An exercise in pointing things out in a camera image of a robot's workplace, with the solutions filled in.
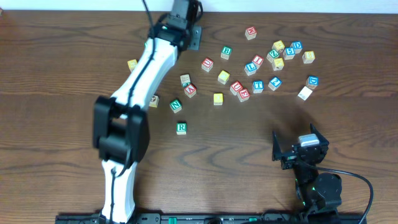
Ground red E block top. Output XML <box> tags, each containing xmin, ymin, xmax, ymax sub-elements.
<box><xmin>245</xmin><ymin>26</ymin><xmax>257</xmax><ymax>40</ymax></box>

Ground green R block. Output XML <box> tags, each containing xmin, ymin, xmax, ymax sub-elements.
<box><xmin>176</xmin><ymin>123</ymin><xmax>187</xmax><ymax>135</ymax></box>

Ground blue 2 block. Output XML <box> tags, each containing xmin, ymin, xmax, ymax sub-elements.
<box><xmin>268</xmin><ymin>77</ymin><xmax>282</xmax><ymax>91</ymax></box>

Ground red I block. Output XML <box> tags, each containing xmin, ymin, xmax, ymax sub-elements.
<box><xmin>252</xmin><ymin>55</ymin><xmax>264</xmax><ymax>69</ymax></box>

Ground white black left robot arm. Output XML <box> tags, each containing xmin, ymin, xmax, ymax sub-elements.
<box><xmin>93</xmin><ymin>0</ymin><xmax>203</xmax><ymax>223</ymax></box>

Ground blue D block upper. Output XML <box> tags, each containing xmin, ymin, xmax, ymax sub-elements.
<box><xmin>290</xmin><ymin>41</ymin><xmax>303</xmax><ymax>54</ymax></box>

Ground blue d block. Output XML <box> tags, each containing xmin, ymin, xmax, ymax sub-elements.
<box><xmin>305</xmin><ymin>76</ymin><xmax>319</xmax><ymax>90</ymax></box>
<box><xmin>290</xmin><ymin>41</ymin><xmax>303</xmax><ymax>54</ymax></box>

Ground red e block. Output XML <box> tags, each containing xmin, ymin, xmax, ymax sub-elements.
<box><xmin>238</xmin><ymin>88</ymin><xmax>250</xmax><ymax>102</ymax></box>
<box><xmin>245</xmin><ymin>26</ymin><xmax>257</xmax><ymax>40</ymax></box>

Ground red U block upper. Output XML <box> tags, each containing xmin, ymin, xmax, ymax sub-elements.
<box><xmin>201</xmin><ymin>57</ymin><xmax>214</xmax><ymax>72</ymax></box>

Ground red E block lower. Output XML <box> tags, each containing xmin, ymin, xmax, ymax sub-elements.
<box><xmin>238</xmin><ymin>88</ymin><xmax>250</xmax><ymax>102</ymax></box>

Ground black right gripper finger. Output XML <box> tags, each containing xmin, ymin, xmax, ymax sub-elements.
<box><xmin>310</xmin><ymin>123</ymin><xmax>329</xmax><ymax>145</ymax></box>
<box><xmin>272</xmin><ymin>131</ymin><xmax>282</xmax><ymax>161</ymax></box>

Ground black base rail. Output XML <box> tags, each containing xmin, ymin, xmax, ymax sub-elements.
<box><xmin>55</xmin><ymin>212</ymin><xmax>368</xmax><ymax>224</ymax></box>

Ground yellow o block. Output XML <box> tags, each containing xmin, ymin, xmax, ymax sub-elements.
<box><xmin>218</xmin><ymin>70</ymin><xmax>230</xmax><ymax>85</ymax></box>
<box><xmin>213</xmin><ymin>93</ymin><xmax>224</xmax><ymax>106</ymax></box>

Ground red U block lower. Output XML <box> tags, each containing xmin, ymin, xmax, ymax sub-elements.
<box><xmin>230</xmin><ymin>81</ymin><xmax>243</xmax><ymax>96</ymax></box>

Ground yellow O block lower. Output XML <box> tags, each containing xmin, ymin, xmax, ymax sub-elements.
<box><xmin>213</xmin><ymin>93</ymin><xmax>224</xmax><ymax>106</ymax></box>

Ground yellow O block centre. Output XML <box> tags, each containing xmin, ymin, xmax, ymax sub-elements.
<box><xmin>218</xmin><ymin>70</ymin><xmax>230</xmax><ymax>85</ymax></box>

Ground green Z block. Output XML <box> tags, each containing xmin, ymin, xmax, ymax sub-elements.
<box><xmin>266</xmin><ymin>49</ymin><xmax>280</xmax><ymax>63</ymax></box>

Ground blue L block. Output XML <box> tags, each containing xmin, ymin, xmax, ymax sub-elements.
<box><xmin>244</xmin><ymin>62</ymin><xmax>257</xmax><ymax>76</ymax></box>

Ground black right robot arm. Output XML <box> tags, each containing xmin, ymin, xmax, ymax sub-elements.
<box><xmin>272</xmin><ymin>125</ymin><xmax>342</xmax><ymax>223</ymax></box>

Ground red A block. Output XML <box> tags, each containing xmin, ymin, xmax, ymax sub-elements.
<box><xmin>184</xmin><ymin>83</ymin><xmax>197</xmax><ymax>98</ymax></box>

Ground red u block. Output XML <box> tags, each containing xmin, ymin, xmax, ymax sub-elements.
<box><xmin>230</xmin><ymin>81</ymin><xmax>243</xmax><ymax>96</ymax></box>
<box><xmin>201</xmin><ymin>57</ymin><xmax>214</xmax><ymax>72</ymax></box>

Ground green B block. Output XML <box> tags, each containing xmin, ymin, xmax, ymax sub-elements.
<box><xmin>221</xmin><ymin>46</ymin><xmax>233</xmax><ymax>60</ymax></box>

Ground yellow block far left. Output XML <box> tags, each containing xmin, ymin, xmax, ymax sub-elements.
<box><xmin>127</xmin><ymin>59</ymin><xmax>138</xmax><ymax>72</ymax></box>

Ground wooden block green edge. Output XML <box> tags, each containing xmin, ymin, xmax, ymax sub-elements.
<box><xmin>180</xmin><ymin>74</ymin><xmax>191</xmax><ymax>88</ymax></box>

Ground blue 5 block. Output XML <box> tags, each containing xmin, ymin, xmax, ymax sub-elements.
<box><xmin>283</xmin><ymin>47</ymin><xmax>295</xmax><ymax>60</ymax></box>

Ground wooden block flower picture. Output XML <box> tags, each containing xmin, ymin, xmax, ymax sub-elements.
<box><xmin>149</xmin><ymin>95</ymin><xmax>159</xmax><ymax>108</ymax></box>

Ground yellow block top right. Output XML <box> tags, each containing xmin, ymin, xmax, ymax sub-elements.
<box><xmin>272</xmin><ymin>40</ymin><xmax>285</xmax><ymax>53</ymax></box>

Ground blue T block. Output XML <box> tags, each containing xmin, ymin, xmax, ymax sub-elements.
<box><xmin>252</xmin><ymin>80</ymin><xmax>264</xmax><ymax>93</ymax></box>

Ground yellow 8 block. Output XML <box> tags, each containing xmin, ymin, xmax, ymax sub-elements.
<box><xmin>302</xmin><ymin>51</ymin><xmax>315</xmax><ymax>64</ymax></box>

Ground plain wooden tilted block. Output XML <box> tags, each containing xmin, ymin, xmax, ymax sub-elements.
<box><xmin>297</xmin><ymin>86</ymin><xmax>313</xmax><ymax>101</ymax></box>

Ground blue D block right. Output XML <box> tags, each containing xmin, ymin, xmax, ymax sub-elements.
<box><xmin>305</xmin><ymin>76</ymin><xmax>319</xmax><ymax>90</ymax></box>

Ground yellow block with hammer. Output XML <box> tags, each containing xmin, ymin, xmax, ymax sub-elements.
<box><xmin>272</xmin><ymin>58</ymin><xmax>284</xmax><ymax>71</ymax></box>

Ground green N block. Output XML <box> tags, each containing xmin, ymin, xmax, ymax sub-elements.
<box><xmin>170</xmin><ymin>99</ymin><xmax>182</xmax><ymax>113</ymax></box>

